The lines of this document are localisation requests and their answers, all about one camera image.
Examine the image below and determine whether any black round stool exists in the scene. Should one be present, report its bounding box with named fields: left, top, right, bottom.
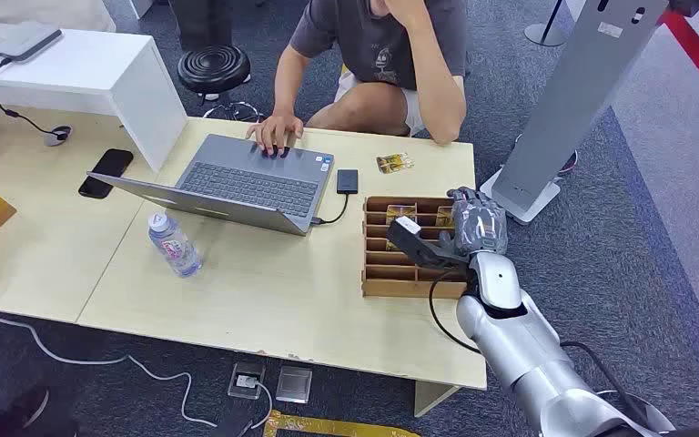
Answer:
left=177, top=44, right=265, bottom=124

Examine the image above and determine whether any closed metal floor plate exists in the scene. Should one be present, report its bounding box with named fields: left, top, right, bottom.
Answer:
left=274, top=365, right=314, bottom=404

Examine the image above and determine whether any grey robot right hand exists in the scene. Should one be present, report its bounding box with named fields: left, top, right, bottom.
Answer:
left=438, top=186, right=510, bottom=259

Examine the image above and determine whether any silver kiosk stand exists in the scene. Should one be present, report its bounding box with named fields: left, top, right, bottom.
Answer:
left=479, top=0, right=671, bottom=227

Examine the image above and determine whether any clear plastic water bottle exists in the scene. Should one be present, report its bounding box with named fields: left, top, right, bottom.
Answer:
left=147, top=211, right=204, bottom=279

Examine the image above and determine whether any person's right hand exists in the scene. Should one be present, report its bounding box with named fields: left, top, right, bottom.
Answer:
left=245, top=112, right=306, bottom=160

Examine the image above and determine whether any white desk riser shelf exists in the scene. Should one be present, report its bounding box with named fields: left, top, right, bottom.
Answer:
left=0, top=19, right=189, bottom=175

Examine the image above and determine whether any black smartphone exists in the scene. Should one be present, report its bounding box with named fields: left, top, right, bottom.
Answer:
left=77, top=147, right=136, bottom=201

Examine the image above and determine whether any black wrist camera pale cap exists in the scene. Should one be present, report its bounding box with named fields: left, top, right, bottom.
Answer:
left=384, top=216, right=470, bottom=270

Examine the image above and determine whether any yellow patterned floor strip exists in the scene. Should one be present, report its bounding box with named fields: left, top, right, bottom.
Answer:
left=262, top=409, right=424, bottom=437

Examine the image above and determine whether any grey flat device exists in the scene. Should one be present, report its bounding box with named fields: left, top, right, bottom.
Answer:
left=0, top=21, right=64, bottom=64

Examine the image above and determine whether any black external drive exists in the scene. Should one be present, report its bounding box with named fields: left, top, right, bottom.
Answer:
left=335, top=168, right=360, bottom=196

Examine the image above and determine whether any black drive cable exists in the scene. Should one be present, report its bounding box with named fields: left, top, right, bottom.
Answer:
left=309, top=192, right=351, bottom=227

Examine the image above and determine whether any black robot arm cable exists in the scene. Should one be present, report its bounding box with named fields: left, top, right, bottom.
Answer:
left=428, top=269, right=653, bottom=431

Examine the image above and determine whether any black device cable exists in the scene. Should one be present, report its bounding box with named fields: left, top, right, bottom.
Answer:
left=0, top=56, right=68, bottom=137

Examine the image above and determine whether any wooden table leg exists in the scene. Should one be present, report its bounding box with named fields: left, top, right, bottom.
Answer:
left=413, top=379, right=463, bottom=419

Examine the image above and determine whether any black shoe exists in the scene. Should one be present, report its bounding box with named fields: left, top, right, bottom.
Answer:
left=0, top=385, right=80, bottom=437

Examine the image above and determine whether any grey stanchion base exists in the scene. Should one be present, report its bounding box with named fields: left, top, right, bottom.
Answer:
left=523, top=0, right=569, bottom=48

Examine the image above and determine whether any wooden card organizer box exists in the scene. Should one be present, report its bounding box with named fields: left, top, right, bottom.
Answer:
left=361, top=195, right=472, bottom=300

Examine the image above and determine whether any person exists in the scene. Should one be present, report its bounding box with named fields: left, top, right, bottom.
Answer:
left=245, top=0, right=471, bottom=160

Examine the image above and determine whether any grey laptop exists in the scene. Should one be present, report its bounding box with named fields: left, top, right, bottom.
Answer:
left=86, top=133, right=336, bottom=237

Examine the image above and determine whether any white floor cable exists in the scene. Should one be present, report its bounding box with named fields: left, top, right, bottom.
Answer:
left=0, top=291, right=274, bottom=432

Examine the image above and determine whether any open floor socket box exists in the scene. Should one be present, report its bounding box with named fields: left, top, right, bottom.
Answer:
left=227, top=361, right=267, bottom=401

